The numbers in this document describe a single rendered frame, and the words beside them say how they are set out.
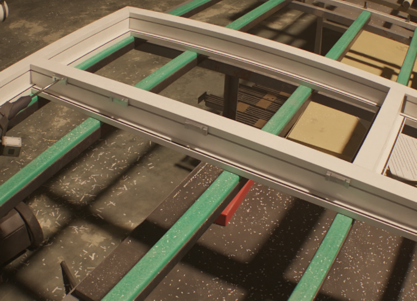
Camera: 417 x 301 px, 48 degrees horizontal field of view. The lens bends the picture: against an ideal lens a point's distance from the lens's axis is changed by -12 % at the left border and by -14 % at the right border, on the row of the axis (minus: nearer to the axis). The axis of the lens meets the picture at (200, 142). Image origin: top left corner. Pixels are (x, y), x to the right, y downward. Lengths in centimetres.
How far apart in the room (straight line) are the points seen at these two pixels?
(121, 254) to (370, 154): 61
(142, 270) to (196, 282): 36
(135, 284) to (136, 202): 148
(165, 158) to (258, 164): 153
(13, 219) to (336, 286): 123
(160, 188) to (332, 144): 101
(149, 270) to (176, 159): 171
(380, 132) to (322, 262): 35
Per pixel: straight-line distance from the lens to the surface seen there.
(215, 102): 230
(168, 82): 136
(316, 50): 266
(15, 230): 193
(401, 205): 93
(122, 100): 110
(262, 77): 145
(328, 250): 87
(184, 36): 149
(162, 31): 152
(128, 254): 122
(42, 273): 200
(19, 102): 114
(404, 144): 164
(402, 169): 152
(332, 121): 166
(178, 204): 135
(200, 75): 322
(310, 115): 166
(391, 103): 120
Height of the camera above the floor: 147
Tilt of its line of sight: 34 degrees down
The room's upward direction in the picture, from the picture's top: 3 degrees clockwise
